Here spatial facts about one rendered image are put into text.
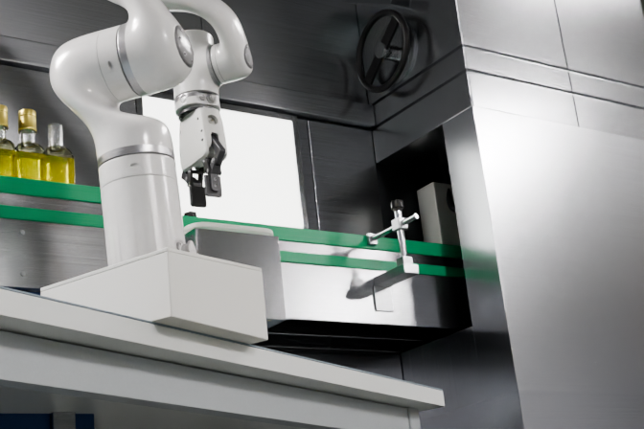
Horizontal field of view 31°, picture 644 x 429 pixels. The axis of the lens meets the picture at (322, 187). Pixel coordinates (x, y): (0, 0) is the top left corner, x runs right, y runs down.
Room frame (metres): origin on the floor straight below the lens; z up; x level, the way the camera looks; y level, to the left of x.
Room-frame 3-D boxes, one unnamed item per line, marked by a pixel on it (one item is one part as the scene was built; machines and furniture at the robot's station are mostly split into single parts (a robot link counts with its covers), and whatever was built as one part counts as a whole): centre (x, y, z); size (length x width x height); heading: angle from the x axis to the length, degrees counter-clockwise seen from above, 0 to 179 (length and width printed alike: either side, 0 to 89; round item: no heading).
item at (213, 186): (1.96, 0.19, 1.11); 0.03 x 0.03 x 0.07; 37
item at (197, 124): (1.99, 0.21, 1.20); 0.10 x 0.07 x 0.11; 37
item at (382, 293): (2.43, -0.14, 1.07); 0.17 x 0.05 x 0.23; 36
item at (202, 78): (1.99, 0.21, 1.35); 0.09 x 0.08 x 0.13; 73
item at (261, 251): (2.06, 0.24, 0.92); 0.27 x 0.17 x 0.15; 36
